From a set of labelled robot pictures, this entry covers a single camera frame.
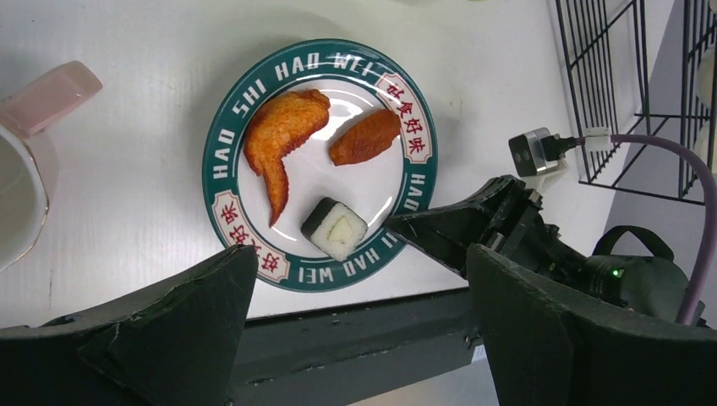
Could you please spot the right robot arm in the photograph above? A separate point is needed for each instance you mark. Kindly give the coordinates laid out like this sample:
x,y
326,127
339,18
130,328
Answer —
x,y
631,267

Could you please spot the brown chicken wing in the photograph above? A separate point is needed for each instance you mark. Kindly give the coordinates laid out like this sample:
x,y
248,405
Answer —
x,y
367,139

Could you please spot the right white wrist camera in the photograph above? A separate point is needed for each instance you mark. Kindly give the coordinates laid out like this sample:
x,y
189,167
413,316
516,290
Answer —
x,y
540,157

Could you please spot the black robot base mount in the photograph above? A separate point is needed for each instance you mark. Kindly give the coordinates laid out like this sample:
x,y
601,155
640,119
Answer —
x,y
341,355

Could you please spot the orange shrimp piece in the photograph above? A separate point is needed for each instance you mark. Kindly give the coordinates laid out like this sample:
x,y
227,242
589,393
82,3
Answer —
x,y
279,127

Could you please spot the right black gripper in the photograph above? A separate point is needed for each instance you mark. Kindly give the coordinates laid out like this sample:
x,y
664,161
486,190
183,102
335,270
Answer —
x,y
503,216

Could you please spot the white plate teal rim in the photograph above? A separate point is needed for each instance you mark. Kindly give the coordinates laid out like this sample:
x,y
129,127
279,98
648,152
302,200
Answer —
x,y
358,80

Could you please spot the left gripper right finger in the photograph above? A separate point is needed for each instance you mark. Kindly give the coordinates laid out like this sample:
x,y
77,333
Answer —
x,y
548,344

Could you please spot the sushi rice roll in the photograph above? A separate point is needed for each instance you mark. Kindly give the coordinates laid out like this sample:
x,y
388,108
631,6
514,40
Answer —
x,y
334,228

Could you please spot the black wire rack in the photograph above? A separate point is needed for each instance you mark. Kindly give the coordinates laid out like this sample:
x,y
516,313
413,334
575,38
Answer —
x,y
631,67

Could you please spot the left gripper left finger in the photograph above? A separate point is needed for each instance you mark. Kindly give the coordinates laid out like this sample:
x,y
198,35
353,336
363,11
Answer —
x,y
171,343

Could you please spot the pink white mug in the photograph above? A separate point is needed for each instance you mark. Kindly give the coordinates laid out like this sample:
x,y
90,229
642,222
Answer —
x,y
30,110

